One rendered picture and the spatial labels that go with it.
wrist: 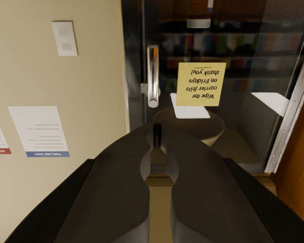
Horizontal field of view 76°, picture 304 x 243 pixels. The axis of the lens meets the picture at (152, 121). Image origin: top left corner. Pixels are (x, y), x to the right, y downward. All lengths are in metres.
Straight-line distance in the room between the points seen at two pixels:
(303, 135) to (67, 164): 0.96
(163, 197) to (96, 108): 0.54
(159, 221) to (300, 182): 0.31
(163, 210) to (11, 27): 0.78
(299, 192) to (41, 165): 1.05
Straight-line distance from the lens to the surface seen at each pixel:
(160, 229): 0.46
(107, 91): 0.83
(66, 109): 0.92
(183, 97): 0.35
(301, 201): 0.55
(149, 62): 0.27
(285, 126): 0.45
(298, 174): 0.54
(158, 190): 0.45
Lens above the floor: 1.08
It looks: 29 degrees up
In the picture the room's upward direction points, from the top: 180 degrees clockwise
